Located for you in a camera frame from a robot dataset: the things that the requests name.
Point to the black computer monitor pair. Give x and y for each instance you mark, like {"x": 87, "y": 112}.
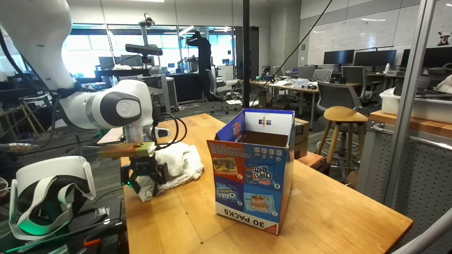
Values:
{"x": 438, "y": 57}

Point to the small black computer monitor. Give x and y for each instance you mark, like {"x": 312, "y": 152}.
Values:
{"x": 337, "y": 57}

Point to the round wooden stool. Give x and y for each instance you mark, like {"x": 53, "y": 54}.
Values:
{"x": 343, "y": 115}

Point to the black pole stand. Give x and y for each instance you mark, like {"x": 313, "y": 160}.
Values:
{"x": 245, "y": 57}

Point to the black camera on tripod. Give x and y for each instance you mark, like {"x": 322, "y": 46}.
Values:
{"x": 142, "y": 50}

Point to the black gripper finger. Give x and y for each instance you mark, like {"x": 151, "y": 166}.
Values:
{"x": 130, "y": 181}
{"x": 159, "y": 178}

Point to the blue cardboard snack box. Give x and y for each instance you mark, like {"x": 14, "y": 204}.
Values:
{"x": 251, "y": 188}

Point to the silver laptop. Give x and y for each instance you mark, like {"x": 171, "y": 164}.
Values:
{"x": 110, "y": 136}

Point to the tall black lab equipment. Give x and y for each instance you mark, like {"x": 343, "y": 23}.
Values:
{"x": 202, "y": 57}

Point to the white cloth towel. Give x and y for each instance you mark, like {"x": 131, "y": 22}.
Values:
{"x": 180, "y": 160}

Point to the grey diagonal metal rail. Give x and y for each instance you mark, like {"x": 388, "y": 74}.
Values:
{"x": 423, "y": 238}

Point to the grey office chair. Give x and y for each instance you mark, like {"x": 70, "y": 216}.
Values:
{"x": 336, "y": 97}

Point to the silver aluminium post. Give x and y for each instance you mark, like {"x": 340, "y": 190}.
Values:
{"x": 409, "y": 94}

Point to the small brown cardboard box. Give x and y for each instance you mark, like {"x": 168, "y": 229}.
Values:
{"x": 301, "y": 136}

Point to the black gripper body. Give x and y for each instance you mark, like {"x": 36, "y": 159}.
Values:
{"x": 142, "y": 164}

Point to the grey perforated workbench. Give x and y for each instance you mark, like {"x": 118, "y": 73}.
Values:
{"x": 418, "y": 178}

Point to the wide black computer monitor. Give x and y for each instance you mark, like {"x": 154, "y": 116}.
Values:
{"x": 374, "y": 57}

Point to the white VR headset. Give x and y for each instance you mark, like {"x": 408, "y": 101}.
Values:
{"x": 46, "y": 174}

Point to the white plastic bin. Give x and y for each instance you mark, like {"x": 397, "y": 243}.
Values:
{"x": 409, "y": 106}

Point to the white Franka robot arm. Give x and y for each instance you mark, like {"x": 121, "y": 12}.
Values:
{"x": 113, "y": 108}

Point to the wooden office desk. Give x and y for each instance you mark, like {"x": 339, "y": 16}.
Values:
{"x": 286, "y": 87}

